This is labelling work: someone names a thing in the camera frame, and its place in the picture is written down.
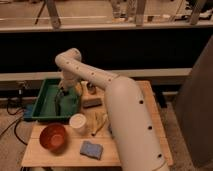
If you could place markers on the dark dish brush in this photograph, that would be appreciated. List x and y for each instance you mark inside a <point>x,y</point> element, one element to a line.
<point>59,95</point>

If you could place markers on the red bowl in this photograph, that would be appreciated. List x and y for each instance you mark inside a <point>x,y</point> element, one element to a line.
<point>53,136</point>

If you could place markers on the small metal cup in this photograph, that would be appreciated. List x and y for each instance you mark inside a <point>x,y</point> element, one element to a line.
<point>91,88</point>

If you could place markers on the dark grey sponge block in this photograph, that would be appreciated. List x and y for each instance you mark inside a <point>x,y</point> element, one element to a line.
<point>91,103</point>

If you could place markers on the wooden board table top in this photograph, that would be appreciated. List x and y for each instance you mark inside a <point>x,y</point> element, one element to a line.
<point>69,156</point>

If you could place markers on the white plastic cup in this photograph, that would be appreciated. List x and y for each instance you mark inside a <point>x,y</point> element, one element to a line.
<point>78,122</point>

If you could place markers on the blue box beside tray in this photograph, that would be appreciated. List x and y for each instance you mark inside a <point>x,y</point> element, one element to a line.
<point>28,112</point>

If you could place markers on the yellow banana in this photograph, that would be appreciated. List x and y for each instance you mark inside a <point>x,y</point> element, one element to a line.
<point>96,121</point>

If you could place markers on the blue sponge cloth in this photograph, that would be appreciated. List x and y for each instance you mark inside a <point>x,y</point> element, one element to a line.
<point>91,150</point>

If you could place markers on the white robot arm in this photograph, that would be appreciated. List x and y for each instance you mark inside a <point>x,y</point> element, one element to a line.
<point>135,137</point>

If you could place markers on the green plastic tray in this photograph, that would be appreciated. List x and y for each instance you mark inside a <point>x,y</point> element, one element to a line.
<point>44,109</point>

